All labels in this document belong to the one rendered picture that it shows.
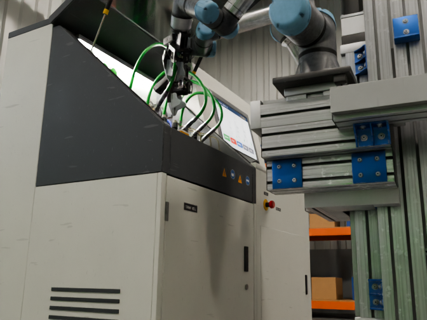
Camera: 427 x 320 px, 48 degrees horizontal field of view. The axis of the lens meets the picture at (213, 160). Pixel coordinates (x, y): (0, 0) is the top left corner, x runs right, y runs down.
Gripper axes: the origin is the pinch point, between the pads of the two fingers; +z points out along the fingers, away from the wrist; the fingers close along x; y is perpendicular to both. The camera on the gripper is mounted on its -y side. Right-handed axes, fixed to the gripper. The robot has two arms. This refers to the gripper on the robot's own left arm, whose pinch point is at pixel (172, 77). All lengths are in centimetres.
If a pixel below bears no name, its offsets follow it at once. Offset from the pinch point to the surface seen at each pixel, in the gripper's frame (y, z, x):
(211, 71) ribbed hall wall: -650, 264, 373
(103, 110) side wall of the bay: 9.9, 7.7, -29.3
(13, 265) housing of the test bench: 20, 63, -63
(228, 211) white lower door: 36, 41, 14
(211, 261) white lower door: 53, 48, 0
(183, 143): 32.9, 10.1, -7.6
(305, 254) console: 18, 96, 81
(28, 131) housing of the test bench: -14, 27, -51
